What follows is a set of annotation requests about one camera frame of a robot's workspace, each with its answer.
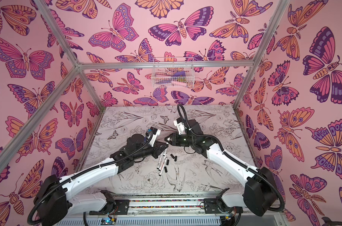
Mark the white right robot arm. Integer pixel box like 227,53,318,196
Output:
164,118,285,217

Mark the aluminium frame left beam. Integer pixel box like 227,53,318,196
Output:
0,67,79,174

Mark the green circuit board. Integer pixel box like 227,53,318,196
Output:
101,218,116,226

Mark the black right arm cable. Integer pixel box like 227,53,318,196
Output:
177,104,286,212

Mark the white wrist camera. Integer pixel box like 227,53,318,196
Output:
146,127,161,147
173,118,187,135

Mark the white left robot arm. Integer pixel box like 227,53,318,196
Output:
27,131,169,226

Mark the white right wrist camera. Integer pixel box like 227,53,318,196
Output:
173,118,187,135

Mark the aluminium frame post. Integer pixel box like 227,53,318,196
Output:
233,0,290,110
34,0,103,110

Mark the aluminium frame right post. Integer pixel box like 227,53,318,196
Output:
233,0,290,110

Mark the white wire basket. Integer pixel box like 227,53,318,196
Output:
150,57,195,89

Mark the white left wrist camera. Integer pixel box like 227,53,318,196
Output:
146,127,161,147

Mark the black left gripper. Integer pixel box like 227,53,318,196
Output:
130,141,168,163

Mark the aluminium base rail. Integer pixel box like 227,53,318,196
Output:
84,195,243,226

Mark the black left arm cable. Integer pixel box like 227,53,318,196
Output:
26,132,155,226

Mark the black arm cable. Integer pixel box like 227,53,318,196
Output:
26,132,155,226
177,104,286,212

